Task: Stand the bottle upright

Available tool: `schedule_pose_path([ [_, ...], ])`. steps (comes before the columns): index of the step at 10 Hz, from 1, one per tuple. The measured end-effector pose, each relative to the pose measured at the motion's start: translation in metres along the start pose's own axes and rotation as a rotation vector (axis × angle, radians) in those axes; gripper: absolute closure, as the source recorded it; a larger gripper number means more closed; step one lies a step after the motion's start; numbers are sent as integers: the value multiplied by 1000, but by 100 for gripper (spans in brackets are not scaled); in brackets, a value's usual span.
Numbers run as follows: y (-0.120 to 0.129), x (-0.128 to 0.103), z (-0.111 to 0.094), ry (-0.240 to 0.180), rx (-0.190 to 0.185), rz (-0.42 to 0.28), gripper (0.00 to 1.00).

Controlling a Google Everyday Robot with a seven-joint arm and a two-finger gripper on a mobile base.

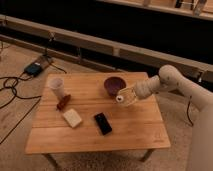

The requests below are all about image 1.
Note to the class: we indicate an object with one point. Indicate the wooden coffee table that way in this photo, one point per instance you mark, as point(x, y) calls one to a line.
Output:
point(137, 127)

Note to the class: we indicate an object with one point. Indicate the black smartphone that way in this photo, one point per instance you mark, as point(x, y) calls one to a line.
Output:
point(103, 123)

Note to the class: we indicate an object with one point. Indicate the long wooden shelf rail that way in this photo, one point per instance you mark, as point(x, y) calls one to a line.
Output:
point(129, 52)

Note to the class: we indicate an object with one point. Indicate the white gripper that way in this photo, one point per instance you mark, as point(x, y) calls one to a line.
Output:
point(126, 96)

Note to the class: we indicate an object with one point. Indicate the dark red lying bottle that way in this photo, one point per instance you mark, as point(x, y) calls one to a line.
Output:
point(63, 102)

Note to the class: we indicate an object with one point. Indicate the purple bowl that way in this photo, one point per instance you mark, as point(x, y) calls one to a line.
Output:
point(113, 84)

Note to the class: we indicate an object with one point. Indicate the beige sponge block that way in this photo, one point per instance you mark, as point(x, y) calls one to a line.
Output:
point(72, 117)

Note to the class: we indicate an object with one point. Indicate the translucent plastic cup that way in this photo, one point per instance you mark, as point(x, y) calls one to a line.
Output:
point(57, 87)

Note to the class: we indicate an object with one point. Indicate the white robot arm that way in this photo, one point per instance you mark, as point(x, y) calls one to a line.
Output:
point(200, 156)

